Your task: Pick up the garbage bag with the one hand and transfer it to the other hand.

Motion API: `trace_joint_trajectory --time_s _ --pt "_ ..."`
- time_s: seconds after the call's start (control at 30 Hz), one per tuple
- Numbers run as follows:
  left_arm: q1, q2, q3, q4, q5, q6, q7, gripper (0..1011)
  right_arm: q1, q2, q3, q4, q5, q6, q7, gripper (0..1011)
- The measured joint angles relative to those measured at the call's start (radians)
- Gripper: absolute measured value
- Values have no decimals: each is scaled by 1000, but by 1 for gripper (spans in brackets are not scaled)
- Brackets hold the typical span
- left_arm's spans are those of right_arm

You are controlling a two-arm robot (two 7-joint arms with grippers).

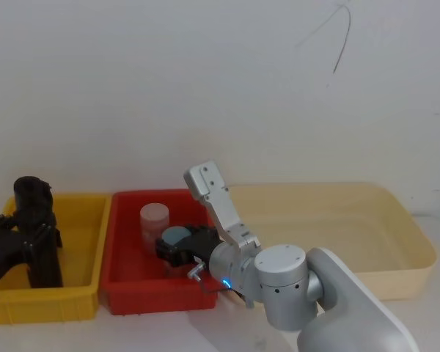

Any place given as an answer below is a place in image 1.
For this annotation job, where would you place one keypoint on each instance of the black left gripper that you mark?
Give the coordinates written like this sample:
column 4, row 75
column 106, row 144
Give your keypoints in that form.
column 3, row 253

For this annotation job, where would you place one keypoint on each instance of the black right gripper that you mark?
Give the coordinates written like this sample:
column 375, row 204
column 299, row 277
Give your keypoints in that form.
column 201, row 245

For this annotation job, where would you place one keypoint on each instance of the clear jar with blue-grey lid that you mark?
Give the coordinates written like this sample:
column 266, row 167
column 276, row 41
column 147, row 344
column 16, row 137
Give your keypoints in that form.
column 176, row 236

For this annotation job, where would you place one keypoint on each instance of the tall black bottle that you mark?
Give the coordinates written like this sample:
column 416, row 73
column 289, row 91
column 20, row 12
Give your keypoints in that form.
column 33, row 198

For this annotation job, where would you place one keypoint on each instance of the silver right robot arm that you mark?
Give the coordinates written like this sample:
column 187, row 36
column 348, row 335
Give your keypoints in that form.
column 286, row 278

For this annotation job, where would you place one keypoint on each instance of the clear jar with pink lid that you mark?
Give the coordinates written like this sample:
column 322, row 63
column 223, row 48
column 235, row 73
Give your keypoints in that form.
column 154, row 223

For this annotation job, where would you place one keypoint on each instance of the yellow plastic bin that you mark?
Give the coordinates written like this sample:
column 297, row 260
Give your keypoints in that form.
column 80, row 256

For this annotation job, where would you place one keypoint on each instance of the red plastic bin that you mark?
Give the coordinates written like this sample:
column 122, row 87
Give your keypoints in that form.
column 132, row 289

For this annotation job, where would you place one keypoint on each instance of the cream plastic tray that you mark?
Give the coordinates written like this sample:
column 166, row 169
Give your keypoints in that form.
column 333, row 227

